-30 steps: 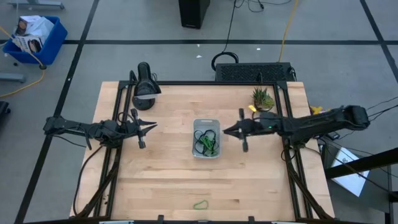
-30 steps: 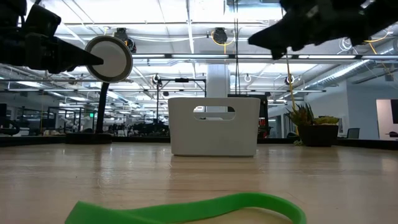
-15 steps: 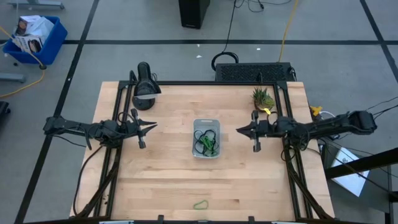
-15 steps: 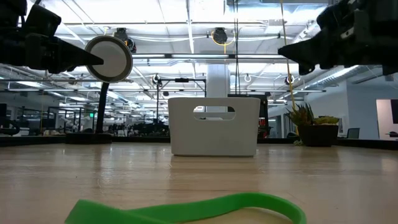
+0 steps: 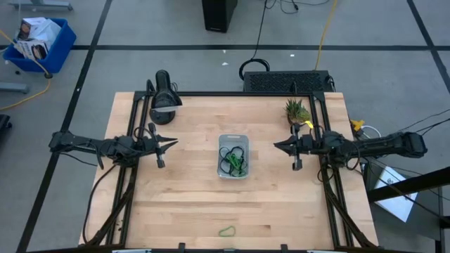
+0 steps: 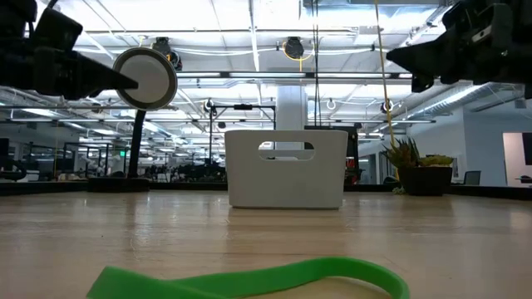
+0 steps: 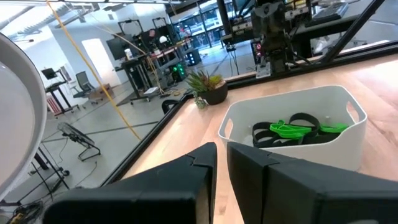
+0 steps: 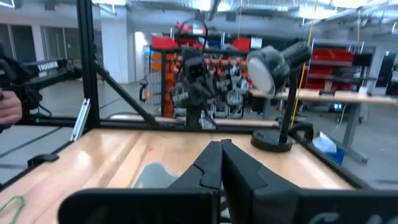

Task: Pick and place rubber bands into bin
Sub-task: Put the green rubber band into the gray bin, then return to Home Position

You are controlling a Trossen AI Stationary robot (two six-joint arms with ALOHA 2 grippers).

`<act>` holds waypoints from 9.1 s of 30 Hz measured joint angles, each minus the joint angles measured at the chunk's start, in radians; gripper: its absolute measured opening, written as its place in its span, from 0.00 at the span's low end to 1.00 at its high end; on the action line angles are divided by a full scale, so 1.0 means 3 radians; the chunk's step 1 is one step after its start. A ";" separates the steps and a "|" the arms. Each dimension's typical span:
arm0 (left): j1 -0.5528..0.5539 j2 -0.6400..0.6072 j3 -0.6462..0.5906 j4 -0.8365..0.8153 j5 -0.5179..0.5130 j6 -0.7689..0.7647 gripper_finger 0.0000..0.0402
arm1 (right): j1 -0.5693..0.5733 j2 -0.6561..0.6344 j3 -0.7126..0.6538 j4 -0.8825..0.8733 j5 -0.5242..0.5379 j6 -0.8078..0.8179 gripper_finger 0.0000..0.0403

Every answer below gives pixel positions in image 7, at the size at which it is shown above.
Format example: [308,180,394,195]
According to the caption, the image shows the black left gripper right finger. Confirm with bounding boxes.
[226,142,398,224]

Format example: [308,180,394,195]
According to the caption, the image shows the potted succulent plant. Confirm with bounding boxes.
[186,70,229,110]

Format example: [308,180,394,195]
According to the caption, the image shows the black desk lamp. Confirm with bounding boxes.
[0,32,49,200]

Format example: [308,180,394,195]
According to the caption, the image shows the black wall monitor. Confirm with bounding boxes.
[106,37,132,62]

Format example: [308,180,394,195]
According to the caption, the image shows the computer tower with green lights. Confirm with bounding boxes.
[169,60,188,83]

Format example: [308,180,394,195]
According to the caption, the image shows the tangled floor cables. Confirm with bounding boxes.
[5,200,45,224]

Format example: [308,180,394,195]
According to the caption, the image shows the green rubber band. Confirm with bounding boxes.
[319,123,349,134]
[269,119,313,140]

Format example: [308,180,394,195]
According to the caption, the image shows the black standing desk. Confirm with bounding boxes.
[119,54,157,104]

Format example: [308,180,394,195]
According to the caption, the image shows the white plastic bin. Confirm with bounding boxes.
[217,85,369,173]

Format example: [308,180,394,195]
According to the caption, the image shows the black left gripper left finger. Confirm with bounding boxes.
[43,142,218,224]

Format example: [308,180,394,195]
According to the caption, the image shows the grey office chair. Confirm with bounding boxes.
[72,70,104,105]

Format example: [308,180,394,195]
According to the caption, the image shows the brown cardboard box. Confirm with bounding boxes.
[88,83,115,101]

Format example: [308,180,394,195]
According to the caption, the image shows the small desk with monitor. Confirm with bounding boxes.
[40,67,79,116]

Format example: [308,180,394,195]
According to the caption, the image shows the black wheeled stand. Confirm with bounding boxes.
[29,146,71,200]

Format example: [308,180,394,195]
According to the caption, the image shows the black side desk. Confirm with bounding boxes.
[292,14,359,43]

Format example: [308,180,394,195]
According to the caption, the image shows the black floor fan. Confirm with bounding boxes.
[57,121,102,162]

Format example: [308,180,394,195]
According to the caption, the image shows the yellow hanging cable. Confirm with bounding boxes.
[45,0,142,141]

